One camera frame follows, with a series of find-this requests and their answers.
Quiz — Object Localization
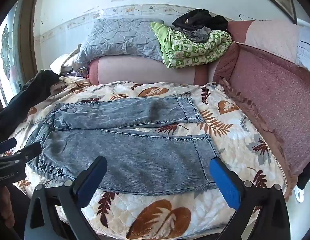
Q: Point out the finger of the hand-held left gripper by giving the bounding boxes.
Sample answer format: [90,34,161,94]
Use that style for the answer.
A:
[9,142,42,167]
[0,137,17,156]

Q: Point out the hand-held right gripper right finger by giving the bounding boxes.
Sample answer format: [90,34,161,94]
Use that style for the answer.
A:
[209,157,292,240]

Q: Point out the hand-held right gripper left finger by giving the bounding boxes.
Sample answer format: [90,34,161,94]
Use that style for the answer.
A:
[24,156,108,240]

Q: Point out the blue washed denim pants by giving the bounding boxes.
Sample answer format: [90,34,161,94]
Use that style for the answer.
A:
[26,97,220,196]

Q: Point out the person's left hand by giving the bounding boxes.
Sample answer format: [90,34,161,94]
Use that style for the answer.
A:
[0,187,15,228]

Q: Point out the dark jacket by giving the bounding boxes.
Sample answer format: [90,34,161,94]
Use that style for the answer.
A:
[0,69,61,143]

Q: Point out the leaf print blanket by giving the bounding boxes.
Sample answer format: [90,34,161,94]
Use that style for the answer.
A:
[7,76,288,240]

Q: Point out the white object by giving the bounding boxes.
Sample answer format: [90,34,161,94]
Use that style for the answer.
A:
[294,185,306,203]

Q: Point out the white cloth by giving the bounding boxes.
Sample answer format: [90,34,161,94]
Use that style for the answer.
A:
[50,44,83,76]

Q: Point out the green patterned blanket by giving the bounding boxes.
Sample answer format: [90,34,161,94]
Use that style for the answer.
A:
[150,22,232,69]

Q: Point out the grey quilted blanket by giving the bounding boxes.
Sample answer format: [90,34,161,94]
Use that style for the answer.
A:
[75,18,165,64]

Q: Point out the grey crumpled cloth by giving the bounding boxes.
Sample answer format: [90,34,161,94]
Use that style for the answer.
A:
[179,26,212,43]

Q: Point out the light blue cloth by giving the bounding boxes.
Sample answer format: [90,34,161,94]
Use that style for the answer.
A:
[295,26,310,75]

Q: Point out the black clothing pile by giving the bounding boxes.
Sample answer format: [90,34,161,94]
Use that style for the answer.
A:
[172,9,229,34]

